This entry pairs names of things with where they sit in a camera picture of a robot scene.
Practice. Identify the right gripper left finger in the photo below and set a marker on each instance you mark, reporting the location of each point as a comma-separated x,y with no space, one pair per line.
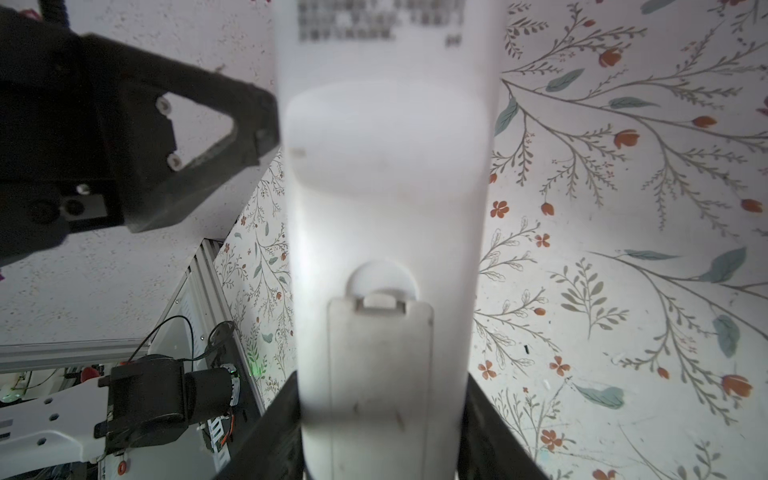
273,448

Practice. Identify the aluminium front rail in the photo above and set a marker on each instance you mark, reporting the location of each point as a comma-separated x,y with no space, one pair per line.
204,312

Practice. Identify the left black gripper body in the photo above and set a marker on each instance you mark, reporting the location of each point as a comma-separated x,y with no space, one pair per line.
58,175

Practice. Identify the white remote control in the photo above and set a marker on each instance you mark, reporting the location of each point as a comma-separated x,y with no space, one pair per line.
387,115

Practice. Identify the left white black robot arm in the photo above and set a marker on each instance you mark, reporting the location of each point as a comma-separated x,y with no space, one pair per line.
97,134

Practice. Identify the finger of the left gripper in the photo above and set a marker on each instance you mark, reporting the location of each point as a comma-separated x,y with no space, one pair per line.
174,133

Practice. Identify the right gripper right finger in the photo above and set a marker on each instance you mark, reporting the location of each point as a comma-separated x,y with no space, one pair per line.
488,449

